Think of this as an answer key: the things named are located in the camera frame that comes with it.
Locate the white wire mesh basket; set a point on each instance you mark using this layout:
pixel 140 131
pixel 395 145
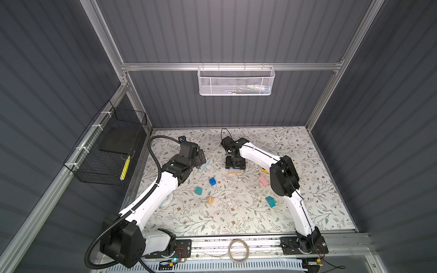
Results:
pixel 215 81

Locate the natural wood block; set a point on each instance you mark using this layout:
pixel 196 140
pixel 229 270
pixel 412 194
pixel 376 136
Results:
pixel 235 172

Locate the teal green block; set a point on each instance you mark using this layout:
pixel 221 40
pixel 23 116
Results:
pixel 271 202

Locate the black pad in basket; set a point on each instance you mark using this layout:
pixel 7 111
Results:
pixel 121 141

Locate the dark blue cube block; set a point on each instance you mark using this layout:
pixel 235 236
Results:
pixel 212 181

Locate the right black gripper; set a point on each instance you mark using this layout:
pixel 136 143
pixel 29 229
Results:
pixel 227 164

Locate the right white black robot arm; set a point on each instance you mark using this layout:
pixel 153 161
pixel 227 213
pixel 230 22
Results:
pixel 284 181

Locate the teal cube block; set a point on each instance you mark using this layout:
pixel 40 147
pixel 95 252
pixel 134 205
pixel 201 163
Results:
pixel 199 191

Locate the markers in white basket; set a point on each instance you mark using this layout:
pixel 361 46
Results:
pixel 251 89

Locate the yellow marker pen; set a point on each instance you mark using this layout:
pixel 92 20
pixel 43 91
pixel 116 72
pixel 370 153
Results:
pixel 125 168

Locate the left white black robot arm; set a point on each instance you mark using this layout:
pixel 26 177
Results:
pixel 122 240

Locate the pink block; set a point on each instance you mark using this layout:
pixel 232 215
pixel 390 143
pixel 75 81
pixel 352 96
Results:
pixel 264 181

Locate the round white clock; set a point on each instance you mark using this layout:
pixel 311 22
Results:
pixel 166 202

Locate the clear tape roll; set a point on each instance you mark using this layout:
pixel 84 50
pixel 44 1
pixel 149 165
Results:
pixel 238 251

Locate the black wire basket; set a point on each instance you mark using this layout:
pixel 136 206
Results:
pixel 88 163

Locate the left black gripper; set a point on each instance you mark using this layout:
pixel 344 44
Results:
pixel 201 158

